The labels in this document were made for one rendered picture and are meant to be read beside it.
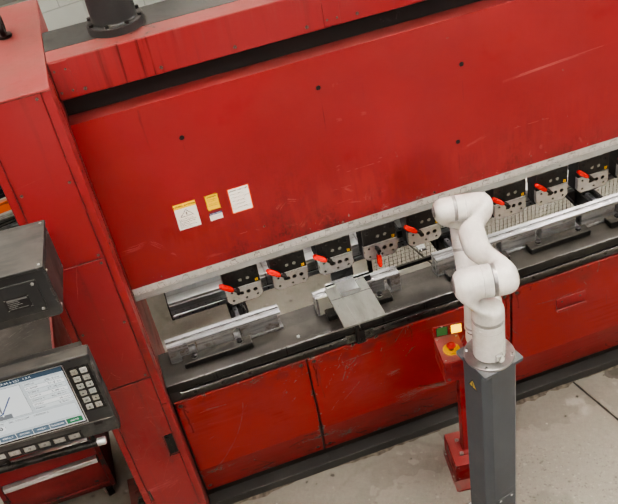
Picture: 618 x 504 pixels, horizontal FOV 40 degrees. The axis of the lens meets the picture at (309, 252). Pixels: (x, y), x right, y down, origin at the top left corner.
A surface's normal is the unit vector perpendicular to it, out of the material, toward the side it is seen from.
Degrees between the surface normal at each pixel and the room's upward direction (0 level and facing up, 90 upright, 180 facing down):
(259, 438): 90
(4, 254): 1
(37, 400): 90
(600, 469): 0
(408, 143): 90
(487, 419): 90
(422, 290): 0
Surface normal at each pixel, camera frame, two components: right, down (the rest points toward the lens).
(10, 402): 0.23, 0.57
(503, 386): 0.48, 0.48
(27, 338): -0.15, -0.78
